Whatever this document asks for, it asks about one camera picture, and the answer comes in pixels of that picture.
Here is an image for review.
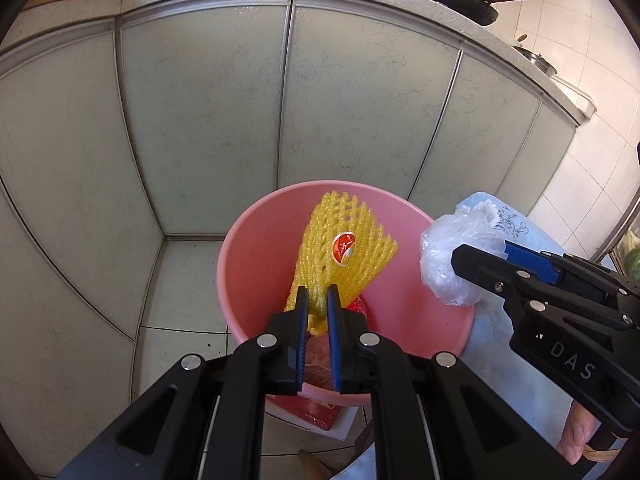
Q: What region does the person's right hand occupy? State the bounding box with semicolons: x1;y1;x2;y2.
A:
556;401;620;466

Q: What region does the kitchen counter cabinet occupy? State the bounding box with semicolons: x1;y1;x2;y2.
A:
1;0;582;477

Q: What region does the green bell pepper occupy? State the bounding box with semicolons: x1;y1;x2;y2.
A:
623;247;640;282

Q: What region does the steel pot with lid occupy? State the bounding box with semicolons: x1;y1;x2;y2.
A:
513;34;558;78

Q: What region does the white plastic tray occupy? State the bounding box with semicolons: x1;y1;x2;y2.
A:
551;75;597;124

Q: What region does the clear plastic bag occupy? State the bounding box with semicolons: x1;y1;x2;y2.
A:
420;200;506;307

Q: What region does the pink plastic bucket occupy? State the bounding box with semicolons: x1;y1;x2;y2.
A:
217;181;473;410

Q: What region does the yellow foam fruit net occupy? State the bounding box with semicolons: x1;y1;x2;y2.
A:
285;191;398;336

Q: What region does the red white medicine box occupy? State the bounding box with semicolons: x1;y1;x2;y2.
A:
266;396;358;441

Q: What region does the red plastic snack bag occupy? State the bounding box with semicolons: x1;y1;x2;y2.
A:
344;296;369;323

